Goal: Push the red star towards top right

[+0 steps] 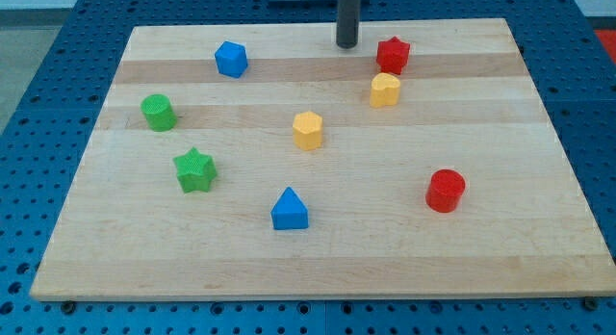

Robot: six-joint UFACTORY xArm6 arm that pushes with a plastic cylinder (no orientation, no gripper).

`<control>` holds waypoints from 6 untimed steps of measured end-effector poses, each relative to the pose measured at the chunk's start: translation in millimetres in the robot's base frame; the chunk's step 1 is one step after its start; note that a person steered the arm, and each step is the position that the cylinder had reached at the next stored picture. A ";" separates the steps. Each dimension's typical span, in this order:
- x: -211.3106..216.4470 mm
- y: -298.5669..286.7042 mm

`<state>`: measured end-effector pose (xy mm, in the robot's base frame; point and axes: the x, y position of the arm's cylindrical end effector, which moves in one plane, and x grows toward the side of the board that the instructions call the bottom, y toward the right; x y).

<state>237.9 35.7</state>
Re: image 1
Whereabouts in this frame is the red star block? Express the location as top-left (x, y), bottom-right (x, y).
top-left (376, 37), bottom-right (411, 75)

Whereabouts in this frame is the green star block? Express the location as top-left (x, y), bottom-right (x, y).
top-left (173, 147), bottom-right (218, 193)

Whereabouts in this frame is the yellow hexagon block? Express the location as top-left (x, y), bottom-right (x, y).
top-left (293, 112), bottom-right (323, 151)

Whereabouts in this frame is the blue triangle block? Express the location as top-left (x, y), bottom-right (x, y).
top-left (270, 187), bottom-right (309, 230)

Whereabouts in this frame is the wooden board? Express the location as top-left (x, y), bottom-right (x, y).
top-left (30, 18), bottom-right (615, 301)

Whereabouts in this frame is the yellow heart block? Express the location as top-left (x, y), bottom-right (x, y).
top-left (370, 72), bottom-right (401, 108)

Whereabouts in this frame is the blue cube block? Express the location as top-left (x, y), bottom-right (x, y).
top-left (215, 40), bottom-right (248, 78)

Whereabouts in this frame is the red cylinder block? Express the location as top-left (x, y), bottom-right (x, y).
top-left (425, 169), bottom-right (466, 213)

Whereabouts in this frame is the green cylinder block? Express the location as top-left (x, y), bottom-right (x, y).
top-left (140, 94), bottom-right (177, 132)

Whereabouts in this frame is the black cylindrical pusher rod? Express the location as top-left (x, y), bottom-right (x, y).
top-left (336, 0), bottom-right (361, 49)

